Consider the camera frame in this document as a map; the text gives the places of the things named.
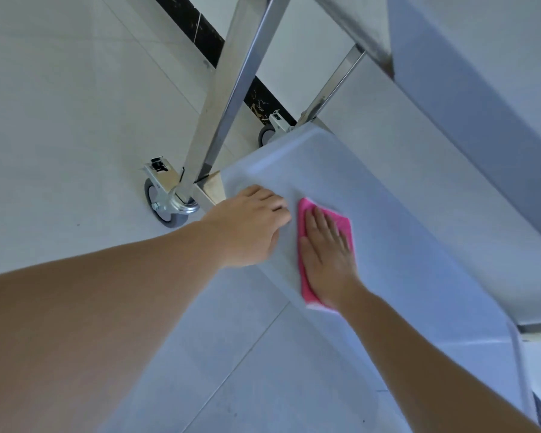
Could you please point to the person's left hand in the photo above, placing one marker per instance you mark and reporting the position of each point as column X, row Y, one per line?
column 243, row 229

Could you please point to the person's right hand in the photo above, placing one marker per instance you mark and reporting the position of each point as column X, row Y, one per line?
column 331, row 270

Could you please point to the person's right middle finger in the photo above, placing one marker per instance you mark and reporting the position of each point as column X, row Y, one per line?
column 325, row 226

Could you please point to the person's left middle finger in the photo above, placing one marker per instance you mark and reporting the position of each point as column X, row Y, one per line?
column 279, row 212

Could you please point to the person's left little finger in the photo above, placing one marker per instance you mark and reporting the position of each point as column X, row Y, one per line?
column 258, row 190

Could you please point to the person's right thumb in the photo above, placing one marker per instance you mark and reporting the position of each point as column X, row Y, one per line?
column 304, row 250

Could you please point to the person's right little finger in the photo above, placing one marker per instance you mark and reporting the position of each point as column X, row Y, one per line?
column 351, row 250

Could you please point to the person's left thumb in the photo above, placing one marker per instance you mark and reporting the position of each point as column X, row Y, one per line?
column 275, row 243

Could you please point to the white plastic cart tray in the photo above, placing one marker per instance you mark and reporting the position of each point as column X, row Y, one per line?
column 405, row 266
column 469, row 94

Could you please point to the person's left forearm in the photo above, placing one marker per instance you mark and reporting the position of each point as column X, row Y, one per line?
column 94, row 329

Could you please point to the person's right forearm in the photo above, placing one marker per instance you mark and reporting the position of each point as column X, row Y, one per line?
column 414, row 369

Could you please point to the grey caster wheel with brake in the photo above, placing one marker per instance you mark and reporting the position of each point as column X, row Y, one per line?
column 158, row 207
column 266, row 132

